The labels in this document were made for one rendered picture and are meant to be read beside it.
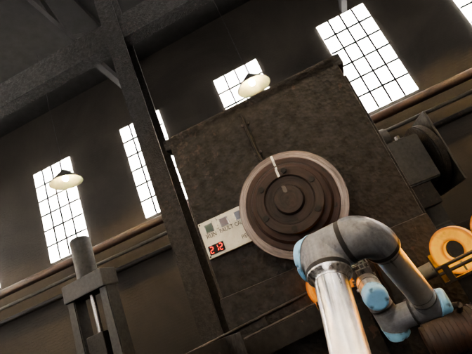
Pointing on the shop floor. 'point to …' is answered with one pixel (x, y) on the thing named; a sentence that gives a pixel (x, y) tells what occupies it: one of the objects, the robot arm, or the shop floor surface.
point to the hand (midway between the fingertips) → (360, 272)
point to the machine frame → (225, 159)
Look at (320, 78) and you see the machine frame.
